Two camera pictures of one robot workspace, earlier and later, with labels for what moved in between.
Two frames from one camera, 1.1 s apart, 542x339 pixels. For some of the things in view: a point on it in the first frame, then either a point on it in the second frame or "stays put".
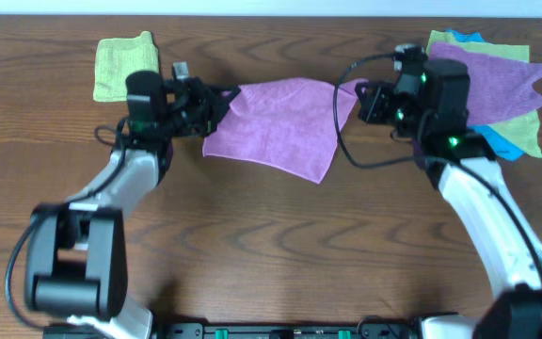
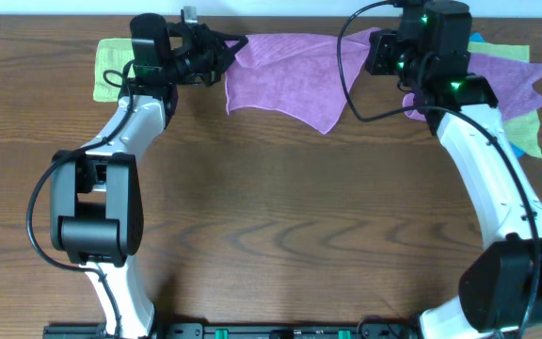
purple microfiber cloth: x=285 y=123 → x=295 y=75
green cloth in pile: x=522 y=131 stays put
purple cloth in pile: x=497 y=88 stays put
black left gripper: x=206 y=109 → x=215 y=54
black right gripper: x=370 y=110 → x=381 y=42
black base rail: x=254 y=330 stays put
